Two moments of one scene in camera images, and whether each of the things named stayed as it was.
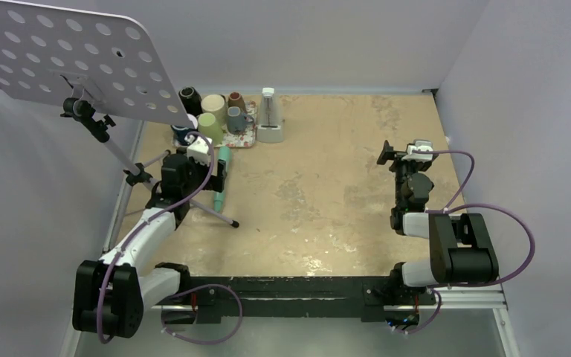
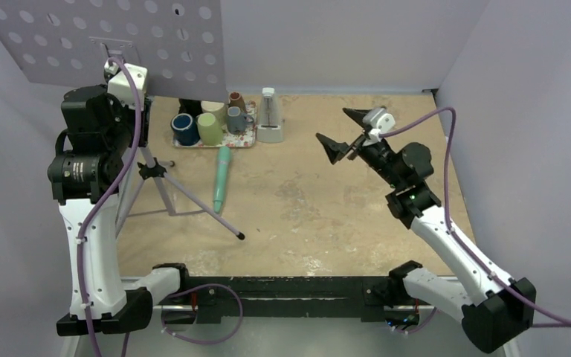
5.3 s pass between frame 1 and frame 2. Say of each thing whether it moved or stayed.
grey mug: stayed
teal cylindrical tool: stayed
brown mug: stayed
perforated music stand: moved
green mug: stayed
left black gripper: moved
